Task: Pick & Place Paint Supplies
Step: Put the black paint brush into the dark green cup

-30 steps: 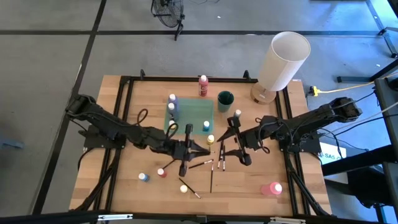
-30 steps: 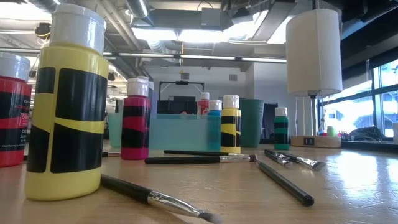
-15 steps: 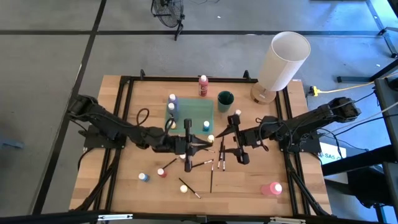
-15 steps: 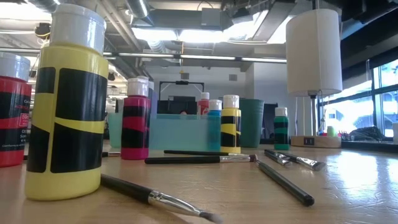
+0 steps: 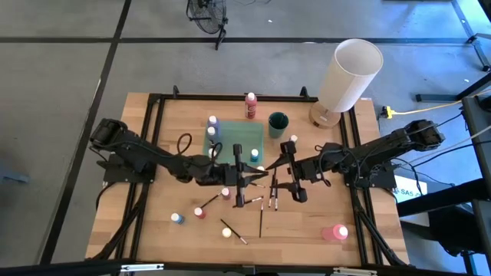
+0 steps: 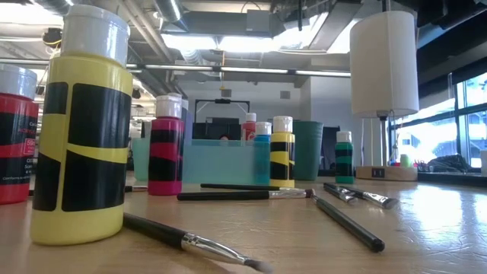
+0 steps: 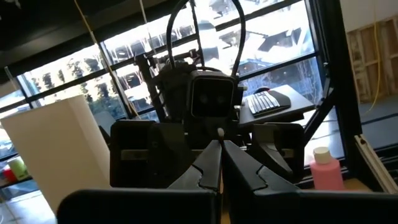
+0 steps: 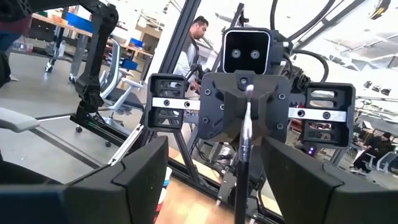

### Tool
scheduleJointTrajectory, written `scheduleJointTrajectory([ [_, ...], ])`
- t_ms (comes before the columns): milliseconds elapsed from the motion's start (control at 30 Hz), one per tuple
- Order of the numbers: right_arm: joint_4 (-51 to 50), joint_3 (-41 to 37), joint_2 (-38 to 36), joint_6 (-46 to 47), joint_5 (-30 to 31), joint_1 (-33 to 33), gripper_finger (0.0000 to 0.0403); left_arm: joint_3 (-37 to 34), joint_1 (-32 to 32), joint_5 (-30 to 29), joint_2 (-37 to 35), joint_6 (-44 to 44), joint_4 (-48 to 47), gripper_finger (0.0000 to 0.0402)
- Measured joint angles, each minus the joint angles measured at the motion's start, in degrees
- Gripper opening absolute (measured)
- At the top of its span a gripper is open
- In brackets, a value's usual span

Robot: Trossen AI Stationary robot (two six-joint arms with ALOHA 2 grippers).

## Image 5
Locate dark green cup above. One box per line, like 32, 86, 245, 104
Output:
268, 111, 290, 140

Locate large dark blue paint bottle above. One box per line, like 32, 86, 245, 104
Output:
206, 126, 222, 149

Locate black metal stand leg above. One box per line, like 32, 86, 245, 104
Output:
415, 71, 491, 104

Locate yellow extension cord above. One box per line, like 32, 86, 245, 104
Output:
381, 100, 467, 120

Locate large pink paint bottle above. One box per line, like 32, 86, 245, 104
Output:
321, 224, 349, 242

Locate black crossbar silver brackets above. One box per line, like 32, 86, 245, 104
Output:
0, 258, 491, 276

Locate beige cable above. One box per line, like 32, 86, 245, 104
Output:
398, 124, 491, 168

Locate black box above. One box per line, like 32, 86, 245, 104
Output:
427, 204, 487, 258

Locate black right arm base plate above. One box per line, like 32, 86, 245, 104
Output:
340, 159, 397, 190

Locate grey metal piece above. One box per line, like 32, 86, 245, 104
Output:
0, 172, 31, 186

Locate large purple paint bottle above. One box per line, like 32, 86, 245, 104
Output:
206, 114, 222, 133

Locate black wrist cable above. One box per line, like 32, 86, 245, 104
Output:
176, 133, 224, 159
313, 143, 331, 189

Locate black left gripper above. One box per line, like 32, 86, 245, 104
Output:
214, 144, 269, 208

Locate white label sheet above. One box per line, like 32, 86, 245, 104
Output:
392, 174, 430, 205

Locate large red paint bottle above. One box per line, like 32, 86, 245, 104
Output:
245, 91, 259, 117

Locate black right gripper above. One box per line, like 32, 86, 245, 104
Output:
265, 141, 323, 204

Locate black metal beam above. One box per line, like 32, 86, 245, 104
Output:
396, 177, 485, 219

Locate white shade wooden lamp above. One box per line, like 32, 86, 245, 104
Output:
308, 38, 384, 130

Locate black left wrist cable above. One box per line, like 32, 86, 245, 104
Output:
176, 133, 224, 159

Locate teal translucent plastic tray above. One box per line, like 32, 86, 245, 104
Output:
202, 120, 265, 168

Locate black aluminium table frame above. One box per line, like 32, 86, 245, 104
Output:
90, 84, 410, 269

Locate black metal stand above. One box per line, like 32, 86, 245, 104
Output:
450, 0, 491, 73

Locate black floor fan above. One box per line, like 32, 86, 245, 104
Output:
186, 0, 230, 51

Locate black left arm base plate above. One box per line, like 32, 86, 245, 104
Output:
102, 151, 157, 184

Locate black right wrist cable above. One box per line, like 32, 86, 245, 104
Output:
313, 143, 331, 189

